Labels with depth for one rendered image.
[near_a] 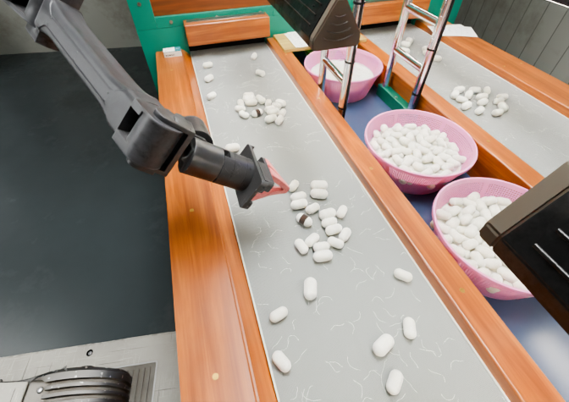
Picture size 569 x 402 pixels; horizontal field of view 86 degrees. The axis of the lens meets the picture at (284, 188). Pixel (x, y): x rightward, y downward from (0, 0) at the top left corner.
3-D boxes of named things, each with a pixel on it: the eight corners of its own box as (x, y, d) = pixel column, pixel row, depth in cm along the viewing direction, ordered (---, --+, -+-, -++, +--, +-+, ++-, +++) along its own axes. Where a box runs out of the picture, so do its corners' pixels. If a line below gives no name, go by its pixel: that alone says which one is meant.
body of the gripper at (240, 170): (256, 145, 55) (220, 130, 50) (272, 185, 48) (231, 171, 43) (237, 171, 57) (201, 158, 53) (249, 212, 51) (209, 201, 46)
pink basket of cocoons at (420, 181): (422, 223, 70) (437, 195, 63) (338, 162, 84) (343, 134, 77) (480, 172, 81) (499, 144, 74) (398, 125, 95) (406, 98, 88)
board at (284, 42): (284, 53, 110) (284, 50, 109) (273, 37, 120) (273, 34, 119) (366, 41, 117) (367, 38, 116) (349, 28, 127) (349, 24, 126)
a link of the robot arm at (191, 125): (124, 166, 41) (157, 113, 38) (124, 127, 49) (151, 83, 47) (201, 195, 48) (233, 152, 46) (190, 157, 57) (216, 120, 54)
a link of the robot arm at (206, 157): (174, 178, 43) (191, 145, 41) (168, 153, 48) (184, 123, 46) (216, 190, 48) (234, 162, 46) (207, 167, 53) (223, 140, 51)
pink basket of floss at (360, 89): (361, 117, 99) (367, 90, 92) (290, 95, 108) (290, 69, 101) (386, 81, 114) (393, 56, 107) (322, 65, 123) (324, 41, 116)
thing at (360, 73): (323, 107, 101) (324, 92, 97) (300, 76, 115) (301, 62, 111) (383, 96, 105) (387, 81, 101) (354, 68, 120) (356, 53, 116)
